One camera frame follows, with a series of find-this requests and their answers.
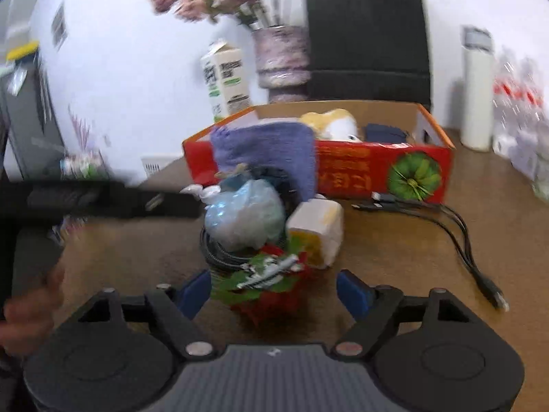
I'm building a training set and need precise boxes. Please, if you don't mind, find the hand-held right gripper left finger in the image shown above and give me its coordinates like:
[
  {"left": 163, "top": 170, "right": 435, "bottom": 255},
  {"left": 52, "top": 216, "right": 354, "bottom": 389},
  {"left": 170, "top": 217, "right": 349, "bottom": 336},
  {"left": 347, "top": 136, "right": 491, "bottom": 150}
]
[{"left": 77, "top": 268, "right": 215, "bottom": 361}]

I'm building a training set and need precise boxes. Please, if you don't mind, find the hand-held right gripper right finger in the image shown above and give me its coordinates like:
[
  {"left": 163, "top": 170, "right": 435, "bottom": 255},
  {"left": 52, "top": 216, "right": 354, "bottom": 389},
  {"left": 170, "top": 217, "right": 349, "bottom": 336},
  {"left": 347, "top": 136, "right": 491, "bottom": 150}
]
[{"left": 335, "top": 268, "right": 470, "bottom": 361}]

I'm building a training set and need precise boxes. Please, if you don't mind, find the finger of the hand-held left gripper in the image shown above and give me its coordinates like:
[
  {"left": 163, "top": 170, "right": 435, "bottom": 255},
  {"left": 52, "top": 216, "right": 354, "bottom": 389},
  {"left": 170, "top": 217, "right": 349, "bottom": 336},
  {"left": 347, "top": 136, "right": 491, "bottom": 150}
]
[{"left": 126, "top": 188, "right": 202, "bottom": 219}]

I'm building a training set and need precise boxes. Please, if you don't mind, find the red and green snack package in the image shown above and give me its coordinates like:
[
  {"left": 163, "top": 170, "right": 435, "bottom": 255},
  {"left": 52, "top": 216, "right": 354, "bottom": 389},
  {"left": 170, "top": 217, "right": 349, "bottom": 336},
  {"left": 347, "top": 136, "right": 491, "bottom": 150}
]
[{"left": 210, "top": 242, "right": 312, "bottom": 324}]

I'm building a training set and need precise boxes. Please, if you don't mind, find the white and yellow small carton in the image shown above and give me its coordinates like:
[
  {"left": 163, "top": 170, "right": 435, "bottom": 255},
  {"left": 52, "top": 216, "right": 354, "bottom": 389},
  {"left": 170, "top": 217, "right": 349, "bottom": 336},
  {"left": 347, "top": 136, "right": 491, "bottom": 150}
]
[{"left": 285, "top": 199, "right": 344, "bottom": 269}]

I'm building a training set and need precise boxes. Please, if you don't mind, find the light blue plastic bag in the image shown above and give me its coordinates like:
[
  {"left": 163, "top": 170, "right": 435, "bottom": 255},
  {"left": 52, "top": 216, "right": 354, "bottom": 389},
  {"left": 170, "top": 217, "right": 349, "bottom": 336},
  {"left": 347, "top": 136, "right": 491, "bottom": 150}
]
[{"left": 203, "top": 178, "right": 288, "bottom": 252}]

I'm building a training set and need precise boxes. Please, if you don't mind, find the purple cloth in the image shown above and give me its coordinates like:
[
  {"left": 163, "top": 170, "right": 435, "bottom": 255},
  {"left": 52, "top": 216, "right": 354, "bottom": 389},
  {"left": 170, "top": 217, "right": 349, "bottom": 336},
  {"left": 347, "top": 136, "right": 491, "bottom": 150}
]
[{"left": 210, "top": 122, "right": 318, "bottom": 200}]

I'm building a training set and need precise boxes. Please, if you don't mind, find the red cardboard box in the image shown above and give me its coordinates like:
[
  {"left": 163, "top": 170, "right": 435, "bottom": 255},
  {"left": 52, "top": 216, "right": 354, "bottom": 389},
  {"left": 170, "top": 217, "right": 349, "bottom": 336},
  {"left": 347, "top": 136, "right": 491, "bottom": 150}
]
[{"left": 182, "top": 101, "right": 455, "bottom": 204}]

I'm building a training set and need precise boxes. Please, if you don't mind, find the person's left hand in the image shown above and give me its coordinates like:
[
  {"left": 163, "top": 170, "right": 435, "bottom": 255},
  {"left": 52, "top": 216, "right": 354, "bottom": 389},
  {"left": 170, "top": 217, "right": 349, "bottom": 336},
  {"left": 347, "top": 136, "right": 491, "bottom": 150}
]
[{"left": 0, "top": 264, "right": 65, "bottom": 357}]

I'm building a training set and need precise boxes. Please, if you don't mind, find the black cabinet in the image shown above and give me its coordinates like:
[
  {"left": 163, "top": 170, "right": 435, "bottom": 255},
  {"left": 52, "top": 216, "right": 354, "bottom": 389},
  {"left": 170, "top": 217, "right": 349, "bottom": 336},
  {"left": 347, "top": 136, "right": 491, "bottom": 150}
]
[{"left": 0, "top": 41, "right": 67, "bottom": 181}]

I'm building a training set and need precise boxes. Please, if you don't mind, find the white and green milk carton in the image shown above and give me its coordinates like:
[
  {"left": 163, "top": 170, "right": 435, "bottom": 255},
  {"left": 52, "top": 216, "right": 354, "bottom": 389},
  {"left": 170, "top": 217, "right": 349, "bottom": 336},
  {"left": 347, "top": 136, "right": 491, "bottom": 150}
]
[{"left": 201, "top": 41, "right": 252, "bottom": 123}]

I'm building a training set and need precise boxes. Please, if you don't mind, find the dark blue cap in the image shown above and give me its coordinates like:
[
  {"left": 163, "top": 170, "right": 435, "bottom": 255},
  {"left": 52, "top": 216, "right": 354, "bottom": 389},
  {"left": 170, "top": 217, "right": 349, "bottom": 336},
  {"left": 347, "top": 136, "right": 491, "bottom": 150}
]
[{"left": 364, "top": 124, "right": 412, "bottom": 143}]

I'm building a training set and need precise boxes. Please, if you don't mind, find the yellow and white plush toy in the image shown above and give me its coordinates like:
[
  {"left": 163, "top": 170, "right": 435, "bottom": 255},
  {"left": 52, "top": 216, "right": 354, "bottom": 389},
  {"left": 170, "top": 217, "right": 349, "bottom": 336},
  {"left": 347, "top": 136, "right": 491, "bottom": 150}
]
[{"left": 299, "top": 108, "right": 365, "bottom": 142}]

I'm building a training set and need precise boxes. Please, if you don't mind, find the mottled purple vase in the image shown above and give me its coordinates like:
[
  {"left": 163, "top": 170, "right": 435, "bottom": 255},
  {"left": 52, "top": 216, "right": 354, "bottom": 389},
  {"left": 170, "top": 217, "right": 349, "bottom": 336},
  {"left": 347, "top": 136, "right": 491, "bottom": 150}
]
[{"left": 252, "top": 26, "right": 312, "bottom": 104}]

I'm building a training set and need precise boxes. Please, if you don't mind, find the white thermos bottle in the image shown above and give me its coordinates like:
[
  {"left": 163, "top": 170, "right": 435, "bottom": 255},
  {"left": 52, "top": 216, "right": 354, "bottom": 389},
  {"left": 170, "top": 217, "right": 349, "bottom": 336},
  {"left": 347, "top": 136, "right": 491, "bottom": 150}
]
[{"left": 461, "top": 26, "right": 496, "bottom": 152}]

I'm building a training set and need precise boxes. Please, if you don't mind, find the clear plastic bottle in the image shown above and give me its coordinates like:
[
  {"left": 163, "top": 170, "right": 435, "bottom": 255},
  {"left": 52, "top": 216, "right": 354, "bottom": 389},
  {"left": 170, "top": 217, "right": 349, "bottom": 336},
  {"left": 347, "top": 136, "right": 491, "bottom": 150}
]
[{"left": 491, "top": 47, "right": 549, "bottom": 202}]

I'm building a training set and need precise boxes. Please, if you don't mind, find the black chair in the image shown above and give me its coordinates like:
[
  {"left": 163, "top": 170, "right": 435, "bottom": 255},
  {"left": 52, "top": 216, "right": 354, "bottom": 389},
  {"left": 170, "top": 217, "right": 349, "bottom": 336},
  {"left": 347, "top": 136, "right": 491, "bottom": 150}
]
[{"left": 304, "top": 0, "right": 433, "bottom": 114}]

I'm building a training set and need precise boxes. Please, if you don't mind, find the black multi-head charging cable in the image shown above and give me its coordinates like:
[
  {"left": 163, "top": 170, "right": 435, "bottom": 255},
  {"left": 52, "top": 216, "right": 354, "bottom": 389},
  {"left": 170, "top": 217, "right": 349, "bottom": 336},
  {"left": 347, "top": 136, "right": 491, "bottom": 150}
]
[{"left": 352, "top": 191, "right": 511, "bottom": 312}]

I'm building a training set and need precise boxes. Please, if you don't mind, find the grey wall vent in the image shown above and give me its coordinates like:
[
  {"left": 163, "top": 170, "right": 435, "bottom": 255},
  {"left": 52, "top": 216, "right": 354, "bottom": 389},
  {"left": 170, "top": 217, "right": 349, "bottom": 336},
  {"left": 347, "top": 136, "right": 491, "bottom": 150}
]
[{"left": 51, "top": 6, "right": 67, "bottom": 48}]

